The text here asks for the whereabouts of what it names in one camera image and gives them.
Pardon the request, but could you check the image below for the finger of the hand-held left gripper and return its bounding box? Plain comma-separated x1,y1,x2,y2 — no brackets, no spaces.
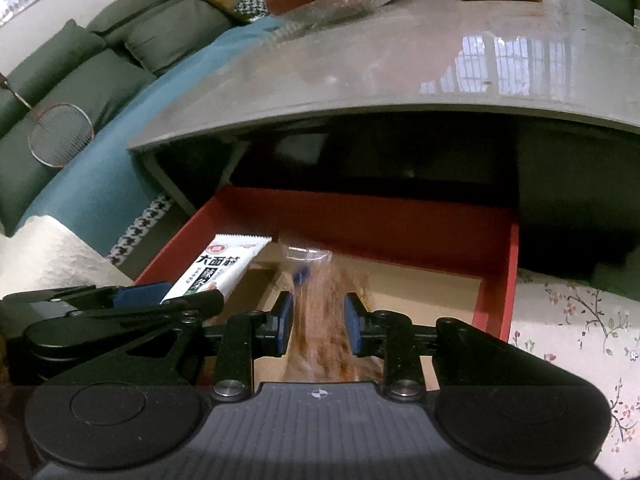
22,291,225,357
0,284,173,312

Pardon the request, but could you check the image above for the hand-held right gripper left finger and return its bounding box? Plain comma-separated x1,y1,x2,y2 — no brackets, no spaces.
50,292,296,402

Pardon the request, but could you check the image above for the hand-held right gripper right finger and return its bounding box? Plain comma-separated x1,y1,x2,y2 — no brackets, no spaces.
342,292,596,401

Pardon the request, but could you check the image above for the clear packet of brown snack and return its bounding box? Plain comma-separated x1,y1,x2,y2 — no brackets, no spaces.
277,230,391,386

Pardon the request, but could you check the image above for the white snack packet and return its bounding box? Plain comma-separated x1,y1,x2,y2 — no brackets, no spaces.
160,233,273,306

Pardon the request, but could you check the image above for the red drawer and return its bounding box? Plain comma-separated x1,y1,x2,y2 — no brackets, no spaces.
135,185,521,346

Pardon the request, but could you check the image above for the white fluffy rug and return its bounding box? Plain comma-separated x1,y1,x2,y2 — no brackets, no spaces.
0,215,137,302

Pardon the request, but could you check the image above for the grey coffee table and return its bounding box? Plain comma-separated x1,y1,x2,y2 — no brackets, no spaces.
127,0,640,301

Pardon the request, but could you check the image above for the teal blanket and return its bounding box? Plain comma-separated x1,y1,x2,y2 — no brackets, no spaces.
15,15,281,267

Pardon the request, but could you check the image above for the badminton racket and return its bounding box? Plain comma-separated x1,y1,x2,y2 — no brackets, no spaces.
0,72,96,168

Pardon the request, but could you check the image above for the floral mat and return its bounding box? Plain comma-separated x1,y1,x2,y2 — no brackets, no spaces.
510,267,640,480

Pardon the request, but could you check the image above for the green sofa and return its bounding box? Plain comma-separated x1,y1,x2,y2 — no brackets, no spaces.
0,0,281,238

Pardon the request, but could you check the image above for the green sofa cushion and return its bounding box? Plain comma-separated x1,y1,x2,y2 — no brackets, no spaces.
122,0,237,74

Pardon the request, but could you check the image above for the houndstooth pillow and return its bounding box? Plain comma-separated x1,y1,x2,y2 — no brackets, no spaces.
232,0,275,24

